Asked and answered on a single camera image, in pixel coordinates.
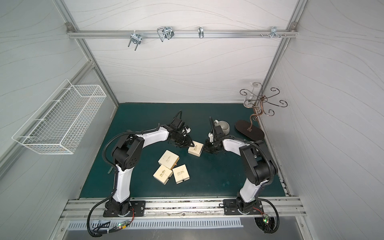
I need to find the cream drawer jewelry box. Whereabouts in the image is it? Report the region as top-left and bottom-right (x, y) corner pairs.
(188, 141), (204, 157)

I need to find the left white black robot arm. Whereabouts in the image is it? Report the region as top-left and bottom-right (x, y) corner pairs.
(102, 117), (194, 217)

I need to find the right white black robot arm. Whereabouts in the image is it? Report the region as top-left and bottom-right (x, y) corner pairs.
(205, 125), (278, 214)

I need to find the metal jewelry stand dark base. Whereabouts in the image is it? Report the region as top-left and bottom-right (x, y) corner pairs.
(235, 82), (288, 141)

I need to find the grey ribbed ceramic mug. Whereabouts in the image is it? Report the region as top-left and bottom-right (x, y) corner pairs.
(214, 120), (230, 135)

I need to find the metal clamp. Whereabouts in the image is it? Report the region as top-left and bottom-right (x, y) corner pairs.
(128, 31), (142, 51)
(198, 27), (204, 39)
(157, 26), (175, 42)
(260, 27), (287, 39)

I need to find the aluminium crossbar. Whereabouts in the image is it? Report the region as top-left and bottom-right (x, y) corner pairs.
(67, 29), (299, 39)

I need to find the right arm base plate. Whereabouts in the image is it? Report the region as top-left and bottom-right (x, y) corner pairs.
(219, 198), (264, 216)

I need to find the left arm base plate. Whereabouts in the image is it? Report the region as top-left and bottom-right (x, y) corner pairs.
(103, 201), (146, 218)

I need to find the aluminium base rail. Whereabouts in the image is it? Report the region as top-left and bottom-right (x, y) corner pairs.
(59, 197), (307, 221)

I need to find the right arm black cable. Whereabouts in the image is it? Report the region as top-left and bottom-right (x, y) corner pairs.
(208, 116), (280, 234)

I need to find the white wire basket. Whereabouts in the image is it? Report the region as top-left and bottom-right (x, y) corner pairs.
(12, 80), (106, 155)

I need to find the white slotted cable duct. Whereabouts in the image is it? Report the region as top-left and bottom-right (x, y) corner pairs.
(67, 218), (244, 231)

